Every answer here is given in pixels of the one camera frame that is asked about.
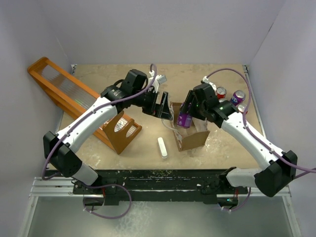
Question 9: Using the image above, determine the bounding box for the red cola can back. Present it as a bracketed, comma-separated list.
[237, 103, 248, 114]

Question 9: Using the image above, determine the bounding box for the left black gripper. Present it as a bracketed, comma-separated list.
[132, 89, 172, 120]

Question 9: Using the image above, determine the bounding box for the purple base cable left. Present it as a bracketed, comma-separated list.
[82, 185, 132, 220]

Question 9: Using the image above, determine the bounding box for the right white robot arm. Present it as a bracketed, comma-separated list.
[180, 83, 298, 197]

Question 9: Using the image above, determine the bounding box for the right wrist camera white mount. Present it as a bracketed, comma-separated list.
[201, 76, 217, 92]

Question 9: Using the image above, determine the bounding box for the canvas bag with cat print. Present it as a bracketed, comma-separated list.
[161, 102, 210, 152]

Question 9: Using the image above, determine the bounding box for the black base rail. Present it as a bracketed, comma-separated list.
[72, 169, 248, 206]

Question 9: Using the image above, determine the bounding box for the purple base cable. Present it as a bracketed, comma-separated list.
[218, 190, 251, 213]
[82, 185, 132, 220]

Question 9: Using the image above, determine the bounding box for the orange wooden rack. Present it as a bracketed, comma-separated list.
[27, 57, 142, 154]

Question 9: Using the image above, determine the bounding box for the red cola can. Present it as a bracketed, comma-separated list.
[237, 103, 248, 114]
[216, 87, 227, 99]

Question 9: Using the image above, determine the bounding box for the white oblong plastic case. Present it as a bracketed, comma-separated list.
[158, 137, 168, 159]

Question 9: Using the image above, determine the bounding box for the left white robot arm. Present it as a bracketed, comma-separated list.
[43, 64, 173, 194]

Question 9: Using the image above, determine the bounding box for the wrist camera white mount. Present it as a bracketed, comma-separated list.
[149, 71, 167, 92]
[201, 76, 217, 92]

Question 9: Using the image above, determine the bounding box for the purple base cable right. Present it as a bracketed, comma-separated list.
[218, 190, 251, 213]

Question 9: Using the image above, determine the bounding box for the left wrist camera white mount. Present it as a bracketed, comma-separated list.
[149, 71, 167, 92]

